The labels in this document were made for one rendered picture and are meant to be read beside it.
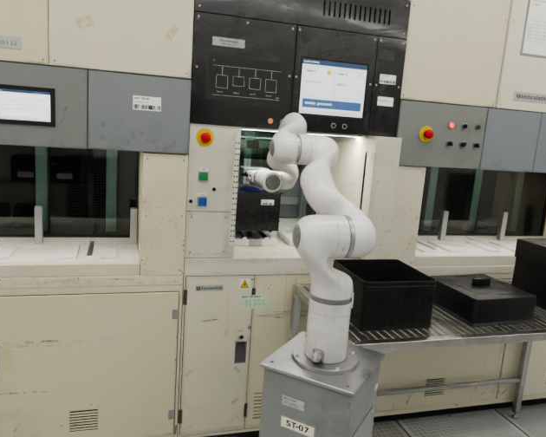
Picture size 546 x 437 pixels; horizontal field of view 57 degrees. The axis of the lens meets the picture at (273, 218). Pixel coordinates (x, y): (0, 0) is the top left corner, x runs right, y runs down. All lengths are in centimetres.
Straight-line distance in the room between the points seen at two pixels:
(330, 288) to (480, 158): 130
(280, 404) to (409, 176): 122
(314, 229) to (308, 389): 43
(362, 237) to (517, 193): 201
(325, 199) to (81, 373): 123
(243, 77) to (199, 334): 105
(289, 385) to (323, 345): 14
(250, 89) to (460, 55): 95
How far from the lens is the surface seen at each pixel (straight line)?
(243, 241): 227
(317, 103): 208
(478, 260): 262
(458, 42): 242
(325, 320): 142
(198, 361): 220
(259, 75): 201
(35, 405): 226
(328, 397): 141
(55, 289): 207
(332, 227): 134
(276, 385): 147
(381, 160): 216
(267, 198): 225
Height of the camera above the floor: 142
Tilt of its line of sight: 11 degrees down
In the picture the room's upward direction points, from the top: 4 degrees clockwise
